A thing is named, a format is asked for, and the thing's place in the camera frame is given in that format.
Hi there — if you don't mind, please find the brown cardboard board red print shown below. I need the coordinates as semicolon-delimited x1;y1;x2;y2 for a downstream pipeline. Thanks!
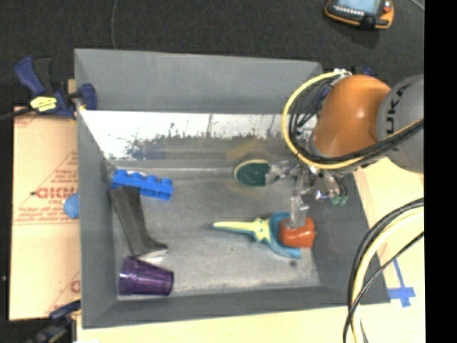
7;105;83;322

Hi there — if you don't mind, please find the orange-red soft block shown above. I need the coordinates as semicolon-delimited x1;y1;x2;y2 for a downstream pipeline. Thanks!
278;217;316;249

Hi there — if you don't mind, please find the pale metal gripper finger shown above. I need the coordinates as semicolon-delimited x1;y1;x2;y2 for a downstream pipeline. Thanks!
289;177;311;229
268;160;304;186

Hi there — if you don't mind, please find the grey metal bin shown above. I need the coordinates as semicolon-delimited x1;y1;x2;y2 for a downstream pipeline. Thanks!
73;48;391;328

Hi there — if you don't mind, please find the blue toy brick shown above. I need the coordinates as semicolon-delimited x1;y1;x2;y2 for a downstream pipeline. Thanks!
111;169;174;202

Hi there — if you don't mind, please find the purple plastic cup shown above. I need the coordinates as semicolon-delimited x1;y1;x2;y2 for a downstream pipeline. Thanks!
117;256;175;297

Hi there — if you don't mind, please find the yellow and blue toy fish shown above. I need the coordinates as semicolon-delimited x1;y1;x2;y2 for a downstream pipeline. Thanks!
210;211;303;260

